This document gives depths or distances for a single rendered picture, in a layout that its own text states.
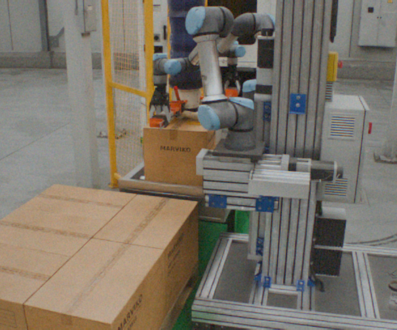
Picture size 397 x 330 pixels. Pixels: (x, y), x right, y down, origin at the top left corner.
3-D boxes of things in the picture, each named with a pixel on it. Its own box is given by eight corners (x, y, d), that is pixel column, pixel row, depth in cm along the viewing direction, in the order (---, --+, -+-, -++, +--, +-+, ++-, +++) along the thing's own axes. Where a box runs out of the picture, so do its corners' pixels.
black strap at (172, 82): (173, 80, 317) (173, 74, 316) (207, 82, 312) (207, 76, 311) (164, 86, 296) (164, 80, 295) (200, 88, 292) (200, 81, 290)
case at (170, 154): (169, 158, 357) (168, 106, 343) (221, 162, 349) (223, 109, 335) (144, 188, 302) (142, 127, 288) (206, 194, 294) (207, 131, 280)
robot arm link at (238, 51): (230, 58, 303) (225, 56, 313) (246, 57, 306) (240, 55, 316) (230, 46, 300) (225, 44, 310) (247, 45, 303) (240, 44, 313)
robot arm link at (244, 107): (259, 127, 217) (260, 97, 212) (235, 131, 210) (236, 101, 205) (242, 121, 226) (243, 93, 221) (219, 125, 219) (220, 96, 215)
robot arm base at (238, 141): (257, 143, 227) (258, 122, 224) (253, 152, 213) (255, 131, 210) (226, 141, 230) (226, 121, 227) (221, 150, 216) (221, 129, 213)
